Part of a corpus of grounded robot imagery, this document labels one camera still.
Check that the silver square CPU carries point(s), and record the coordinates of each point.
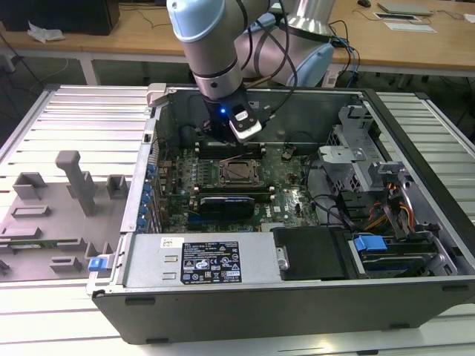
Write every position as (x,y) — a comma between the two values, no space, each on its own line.
(238,171)

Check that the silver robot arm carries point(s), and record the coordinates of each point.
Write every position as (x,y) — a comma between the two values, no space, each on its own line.
(208,44)

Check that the CPU socket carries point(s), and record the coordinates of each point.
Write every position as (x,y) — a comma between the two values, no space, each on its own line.
(221,182)

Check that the blue expansion slot clip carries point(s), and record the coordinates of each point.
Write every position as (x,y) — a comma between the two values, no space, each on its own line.
(147,191)
(144,211)
(141,223)
(151,171)

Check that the black drive bay cover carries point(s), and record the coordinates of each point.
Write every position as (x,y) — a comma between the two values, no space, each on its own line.
(311,256)

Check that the black RAM stick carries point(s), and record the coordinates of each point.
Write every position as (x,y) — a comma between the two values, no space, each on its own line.
(237,191)
(208,151)

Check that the black round board component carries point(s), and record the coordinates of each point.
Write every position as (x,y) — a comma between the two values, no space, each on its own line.
(187,134)

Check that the dark battery holder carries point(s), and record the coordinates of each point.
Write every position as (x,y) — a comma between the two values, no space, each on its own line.
(288,153)

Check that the black graphics card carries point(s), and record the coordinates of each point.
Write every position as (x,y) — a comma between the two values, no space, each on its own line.
(228,209)

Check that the green motherboard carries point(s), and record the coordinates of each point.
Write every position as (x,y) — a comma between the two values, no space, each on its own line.
(282,200)

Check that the white tag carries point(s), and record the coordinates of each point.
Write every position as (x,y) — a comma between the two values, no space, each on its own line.
(331,79)

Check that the wooden desk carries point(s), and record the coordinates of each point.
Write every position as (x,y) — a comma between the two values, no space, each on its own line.
(130,37)

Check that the silver metal drive cage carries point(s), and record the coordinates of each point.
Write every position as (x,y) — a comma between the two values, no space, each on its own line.
(345,159)

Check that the grey power supply unit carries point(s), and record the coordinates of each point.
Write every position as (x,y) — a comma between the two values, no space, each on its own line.
(148,259)

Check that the black computer mouse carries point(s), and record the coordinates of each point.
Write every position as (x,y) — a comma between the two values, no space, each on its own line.
(364,3)

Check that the blue case latch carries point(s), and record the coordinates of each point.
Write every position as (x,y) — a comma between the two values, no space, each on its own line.
(96,264)

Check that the crumpled white paper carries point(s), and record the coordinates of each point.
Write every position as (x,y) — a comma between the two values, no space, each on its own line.
(46,33)

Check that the black box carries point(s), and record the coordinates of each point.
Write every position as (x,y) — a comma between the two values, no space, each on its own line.
(55,15)

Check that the blue disk carrier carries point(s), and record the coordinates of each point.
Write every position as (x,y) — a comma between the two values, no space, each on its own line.
(369,245)

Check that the grey parts rack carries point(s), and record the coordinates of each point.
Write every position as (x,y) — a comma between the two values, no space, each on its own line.
(55,230)

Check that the black open PC case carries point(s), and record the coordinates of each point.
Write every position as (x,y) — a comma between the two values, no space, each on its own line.
(259,315)

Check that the grey flat laptop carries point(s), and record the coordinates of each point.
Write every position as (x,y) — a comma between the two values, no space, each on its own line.
(404,8)

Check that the green RAM stick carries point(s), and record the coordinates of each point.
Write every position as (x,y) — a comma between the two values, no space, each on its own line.
(33,244)

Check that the black hard disk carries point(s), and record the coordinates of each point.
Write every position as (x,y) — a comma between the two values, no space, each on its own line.
(399,259)

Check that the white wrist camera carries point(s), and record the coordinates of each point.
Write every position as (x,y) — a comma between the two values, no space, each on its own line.
(246,128)

